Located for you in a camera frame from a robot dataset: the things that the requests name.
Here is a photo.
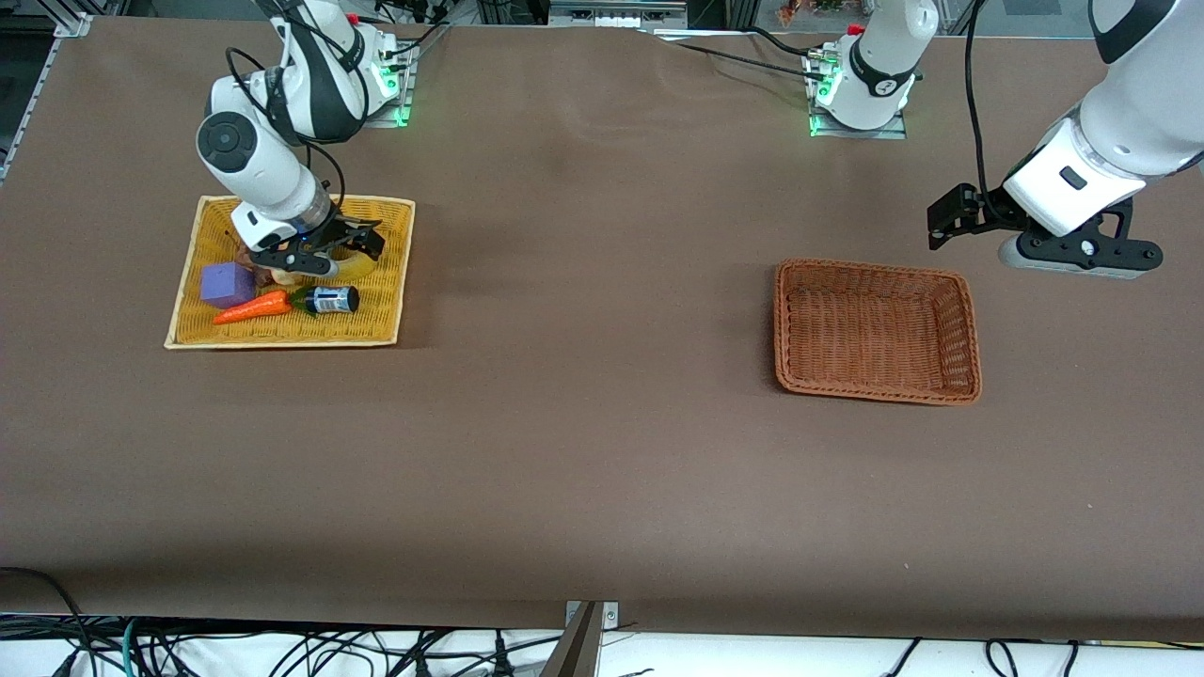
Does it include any clear packing tape roll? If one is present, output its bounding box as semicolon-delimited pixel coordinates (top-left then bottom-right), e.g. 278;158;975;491
323;246;379;280

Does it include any small can with barcode label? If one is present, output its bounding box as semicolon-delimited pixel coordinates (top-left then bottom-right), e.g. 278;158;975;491
303;286;361;316

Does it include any orange toy carrot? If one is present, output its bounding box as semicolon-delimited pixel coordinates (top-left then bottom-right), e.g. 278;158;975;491
214;288;316;326

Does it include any purple foam cube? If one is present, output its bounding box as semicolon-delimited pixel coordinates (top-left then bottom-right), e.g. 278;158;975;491
199;262;258;309

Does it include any yellow wicker basket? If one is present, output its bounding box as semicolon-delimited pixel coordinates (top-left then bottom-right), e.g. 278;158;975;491
165;195;417;351

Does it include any brown wicker basket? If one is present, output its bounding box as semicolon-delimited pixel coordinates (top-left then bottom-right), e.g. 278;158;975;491
773;259;983;406

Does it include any black cable along right arm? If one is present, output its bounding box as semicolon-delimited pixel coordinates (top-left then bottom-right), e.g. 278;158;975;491
224;45;347;236

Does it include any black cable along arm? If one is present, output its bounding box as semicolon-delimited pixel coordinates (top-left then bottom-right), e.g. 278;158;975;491
224;45;347;236
963;0;990;203

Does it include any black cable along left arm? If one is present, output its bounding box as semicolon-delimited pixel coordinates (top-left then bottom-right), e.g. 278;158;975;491
963;0;990;203

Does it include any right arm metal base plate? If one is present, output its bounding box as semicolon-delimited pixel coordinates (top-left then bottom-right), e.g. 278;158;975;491
362;26;421;129

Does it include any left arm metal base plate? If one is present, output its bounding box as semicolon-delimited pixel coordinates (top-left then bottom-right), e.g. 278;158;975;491
802;47;911;141

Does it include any aluminium frame profile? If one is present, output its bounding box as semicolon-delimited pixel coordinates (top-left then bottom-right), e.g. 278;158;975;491
52;0;128;40

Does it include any black cable on table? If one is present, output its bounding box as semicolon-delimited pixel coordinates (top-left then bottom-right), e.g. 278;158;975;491
654;36;829;81

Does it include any black cable under table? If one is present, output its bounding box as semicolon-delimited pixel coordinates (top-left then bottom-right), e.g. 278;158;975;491
0;566;100;677

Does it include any metal table clamp bracket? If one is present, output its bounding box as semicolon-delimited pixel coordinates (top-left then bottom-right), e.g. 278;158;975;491
540;600;622;677

